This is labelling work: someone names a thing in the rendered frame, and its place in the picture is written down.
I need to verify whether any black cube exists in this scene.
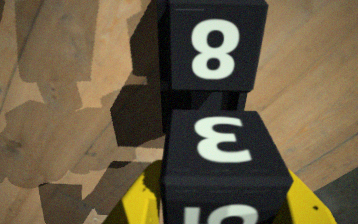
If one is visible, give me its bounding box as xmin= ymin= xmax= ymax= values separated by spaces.
xmin=166 ymin=0 xmax=268 ymax=93
xmin=159 ymin=109 xmax=294 ymax=224

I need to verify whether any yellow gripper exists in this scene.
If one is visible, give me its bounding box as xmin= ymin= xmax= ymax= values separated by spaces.
xmin=102 ymin=160 xmax=337 ymax=224

